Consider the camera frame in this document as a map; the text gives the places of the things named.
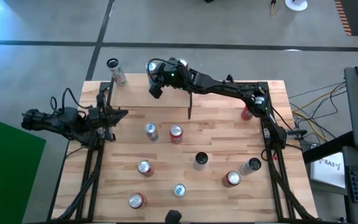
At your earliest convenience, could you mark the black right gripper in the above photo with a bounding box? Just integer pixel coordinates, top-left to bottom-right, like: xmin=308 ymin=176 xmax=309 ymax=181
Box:
xmin=156 ymin=57 xmax=195 ymax=91

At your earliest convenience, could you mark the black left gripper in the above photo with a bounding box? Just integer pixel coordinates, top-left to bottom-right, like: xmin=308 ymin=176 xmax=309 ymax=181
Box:
xmin=85 ymin=106 xmax=129 ymax=138

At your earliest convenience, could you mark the red Coca-Cola can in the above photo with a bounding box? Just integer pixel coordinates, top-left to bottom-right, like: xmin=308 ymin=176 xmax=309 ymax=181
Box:
xmin=177 ymin=57 xmax=190 ymax=70

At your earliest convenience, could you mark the silver Red Bull can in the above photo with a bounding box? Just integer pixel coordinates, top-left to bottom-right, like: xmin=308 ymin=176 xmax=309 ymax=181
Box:
xmin=146 ymin=61 xmax=158 ymax=85
xmin=173 ymin=183 xmax=187 ymax=198

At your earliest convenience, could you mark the white slim energy drink can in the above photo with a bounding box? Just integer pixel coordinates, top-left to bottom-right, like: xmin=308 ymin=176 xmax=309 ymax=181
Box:
xmin=106 ymin=57 xmax=128 ymax=87

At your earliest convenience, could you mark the wooden shelf with black legs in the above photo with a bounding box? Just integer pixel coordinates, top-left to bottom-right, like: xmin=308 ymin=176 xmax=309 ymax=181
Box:
xmin=106 ymin=73 xmax=195 ymax=121

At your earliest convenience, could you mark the blue Red Bull can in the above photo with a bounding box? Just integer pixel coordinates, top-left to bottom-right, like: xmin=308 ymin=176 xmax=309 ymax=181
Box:
xmin=144 ymin=122 xmax=160 ymax=142

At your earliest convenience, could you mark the Star Wars Coca-Cola can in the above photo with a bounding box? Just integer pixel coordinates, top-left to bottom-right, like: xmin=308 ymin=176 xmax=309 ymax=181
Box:
xmin=137 ymin=159 xmax=155 ymax=178

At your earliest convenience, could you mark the red soda can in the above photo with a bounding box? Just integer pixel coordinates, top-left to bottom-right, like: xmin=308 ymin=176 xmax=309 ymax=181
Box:
xmin=222 ymin=170 xmax=242 ymax=189
xmin=127 ymin=192 xmax=148 ymax=210

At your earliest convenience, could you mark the Celsius Peach Vibe can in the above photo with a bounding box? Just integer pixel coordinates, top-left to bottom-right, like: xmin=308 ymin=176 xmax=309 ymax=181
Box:
xmin=193 ymin=151 xmax=209 ymax=171

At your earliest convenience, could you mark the green floor mat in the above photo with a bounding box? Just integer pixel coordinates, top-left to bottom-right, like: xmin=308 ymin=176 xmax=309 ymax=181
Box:
xmin=0 ymin=113 xmax=47 ymax=224

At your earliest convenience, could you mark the black power adapter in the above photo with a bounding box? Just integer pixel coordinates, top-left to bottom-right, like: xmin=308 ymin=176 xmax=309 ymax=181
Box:
xmin=286 ymin=128 xmax=308 ymax=139

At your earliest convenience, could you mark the white cylindrical object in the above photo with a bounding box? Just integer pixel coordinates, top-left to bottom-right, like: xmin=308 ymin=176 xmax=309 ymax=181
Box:
xmin=284 ymin=0 xmax=308 ymax=12

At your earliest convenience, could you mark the black desk edge bar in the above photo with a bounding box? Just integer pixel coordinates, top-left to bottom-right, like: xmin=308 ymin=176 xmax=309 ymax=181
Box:
xmin=301 ymin=130 xmax=356 ymax=164

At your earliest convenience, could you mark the white SA3 sign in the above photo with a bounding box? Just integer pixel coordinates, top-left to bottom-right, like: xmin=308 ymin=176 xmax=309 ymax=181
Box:
xmin=309 ymin=151 xmax=347 ymax=190

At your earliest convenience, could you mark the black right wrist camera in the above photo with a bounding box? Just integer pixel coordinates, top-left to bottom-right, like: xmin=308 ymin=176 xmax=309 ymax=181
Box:
xmin=149 ymin=83 xmax=165 ymax=100

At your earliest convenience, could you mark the yellow cable with black plug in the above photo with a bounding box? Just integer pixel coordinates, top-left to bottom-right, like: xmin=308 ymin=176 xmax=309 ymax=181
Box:
xmin=269 ymin=0 xmax=281 ymax=16

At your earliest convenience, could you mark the yellow floor cable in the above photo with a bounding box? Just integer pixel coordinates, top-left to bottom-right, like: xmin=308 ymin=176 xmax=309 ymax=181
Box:
xmin=290 ymin=88 xmax=347 ymax=142

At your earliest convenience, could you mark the black aluminium table frame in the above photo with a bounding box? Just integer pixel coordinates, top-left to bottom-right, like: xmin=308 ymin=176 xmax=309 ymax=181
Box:
xmin=50 ymin=80 xmax=318 ymax=223

